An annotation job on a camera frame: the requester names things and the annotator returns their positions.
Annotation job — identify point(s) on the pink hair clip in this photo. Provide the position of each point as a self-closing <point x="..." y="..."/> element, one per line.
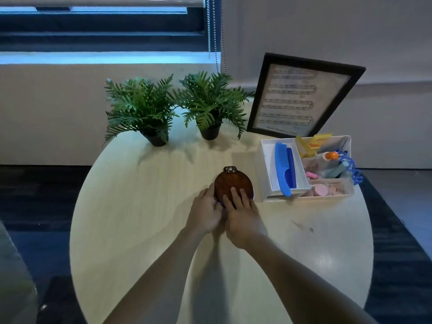
<point x="311" y="175"/>

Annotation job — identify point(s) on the teal tube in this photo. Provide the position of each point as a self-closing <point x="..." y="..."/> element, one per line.
<point x="335" y="171"/>

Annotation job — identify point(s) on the black framed picture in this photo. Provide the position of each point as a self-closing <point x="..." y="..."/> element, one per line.
<point x="300" y="97"/>

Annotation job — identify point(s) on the green potted fern plant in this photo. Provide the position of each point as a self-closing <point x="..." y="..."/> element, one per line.
<point x="211" y="101"/>
<point x="139" y="107"/>

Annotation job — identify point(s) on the person's right middle finger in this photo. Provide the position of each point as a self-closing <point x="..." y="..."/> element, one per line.
<point x="237" y="197"/>

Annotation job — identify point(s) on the yellow hair clips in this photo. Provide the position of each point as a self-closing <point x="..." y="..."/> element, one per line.
<point x="314" y="143"/>

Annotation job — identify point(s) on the person's left fingers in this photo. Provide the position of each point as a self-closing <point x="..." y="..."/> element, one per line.
<point x="210" y="194"/>

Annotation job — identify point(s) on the white compartment organizer box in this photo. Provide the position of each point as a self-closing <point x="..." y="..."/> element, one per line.
<point x="305" y="172"/>

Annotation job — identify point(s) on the person's right hand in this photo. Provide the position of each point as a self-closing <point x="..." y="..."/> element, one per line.
<point x="243" y="222"/>

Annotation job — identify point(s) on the window roller blind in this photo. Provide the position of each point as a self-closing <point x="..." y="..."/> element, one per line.
<point x="101" y="1"/>

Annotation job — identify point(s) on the orange capped small bottle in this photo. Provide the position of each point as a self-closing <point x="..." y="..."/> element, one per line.
<point x="330" y="155"/>

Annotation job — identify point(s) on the person's right forearm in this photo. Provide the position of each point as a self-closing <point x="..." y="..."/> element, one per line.
<point x="303" y="286"/>

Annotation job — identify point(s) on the dark blue comb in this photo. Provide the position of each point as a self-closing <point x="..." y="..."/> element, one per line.
<point x="291" y="167"/>

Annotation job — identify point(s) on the pink round compact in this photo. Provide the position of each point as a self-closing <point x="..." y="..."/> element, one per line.
<point x="320" y="190"/>

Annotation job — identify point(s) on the person's left forearm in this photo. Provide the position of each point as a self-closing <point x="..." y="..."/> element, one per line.
<point x="155" y="285"/>

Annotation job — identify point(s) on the person's left hand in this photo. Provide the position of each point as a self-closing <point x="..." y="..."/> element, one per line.
<point x="203" y="212"/>

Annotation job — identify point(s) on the brown oval wooden case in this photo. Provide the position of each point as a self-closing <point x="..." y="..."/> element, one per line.
<point x="233" y="184"/>

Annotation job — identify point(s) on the light blue comb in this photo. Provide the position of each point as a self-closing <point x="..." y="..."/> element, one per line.
<point x="281" y="168"/>

